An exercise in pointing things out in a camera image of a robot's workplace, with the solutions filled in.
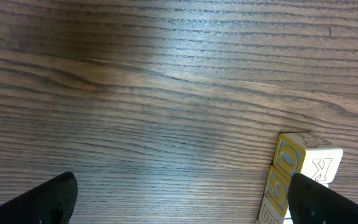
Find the wooden block with K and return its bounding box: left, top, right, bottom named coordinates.
left=273, top=133, right=344, bottom=184

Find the wooden block with pretzel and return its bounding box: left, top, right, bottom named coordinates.
left=255, top=195, right=293, bottom=224

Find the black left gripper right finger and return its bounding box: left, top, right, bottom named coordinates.
left=288, top=173, right=358, bottom=224

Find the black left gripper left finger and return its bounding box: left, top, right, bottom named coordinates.
left=0, top=172, right=78, bottom=224

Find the wooden block with umbrella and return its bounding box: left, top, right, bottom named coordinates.
left=264, top=164, right=329, bottom=218

